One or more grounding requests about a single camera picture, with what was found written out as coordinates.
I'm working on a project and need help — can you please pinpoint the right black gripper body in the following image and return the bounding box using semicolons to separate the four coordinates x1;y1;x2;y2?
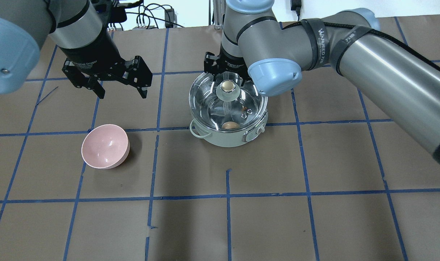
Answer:
203;47;251;81

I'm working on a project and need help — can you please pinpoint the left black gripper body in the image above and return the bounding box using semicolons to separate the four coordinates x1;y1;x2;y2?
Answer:
62;34;153;89

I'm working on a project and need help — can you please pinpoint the glass pot lid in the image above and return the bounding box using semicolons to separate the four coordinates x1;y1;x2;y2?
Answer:
188;72;268;132

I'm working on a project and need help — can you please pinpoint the brown egg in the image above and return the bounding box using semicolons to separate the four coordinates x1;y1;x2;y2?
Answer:
221;121;240;129

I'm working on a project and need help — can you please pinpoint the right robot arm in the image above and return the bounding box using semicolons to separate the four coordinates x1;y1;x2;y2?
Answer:
204;0;440;165

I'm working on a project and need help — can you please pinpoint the mint green electric pot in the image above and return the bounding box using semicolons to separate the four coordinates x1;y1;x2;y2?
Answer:
189;71;269;148

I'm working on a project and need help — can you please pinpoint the pink bowl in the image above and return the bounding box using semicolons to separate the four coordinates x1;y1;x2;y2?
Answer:
81;124;130;170

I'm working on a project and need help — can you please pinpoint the black power adapter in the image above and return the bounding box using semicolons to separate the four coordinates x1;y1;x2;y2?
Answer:
291;0;303;13

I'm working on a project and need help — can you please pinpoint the aluminium frame post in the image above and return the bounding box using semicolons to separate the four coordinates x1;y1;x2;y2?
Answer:
208;0;226;30

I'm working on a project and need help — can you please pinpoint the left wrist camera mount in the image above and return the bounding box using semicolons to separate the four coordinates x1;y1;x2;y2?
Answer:
91;0;143;25

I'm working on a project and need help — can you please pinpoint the black cable bundle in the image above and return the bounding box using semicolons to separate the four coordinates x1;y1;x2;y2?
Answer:
108;3;186;31

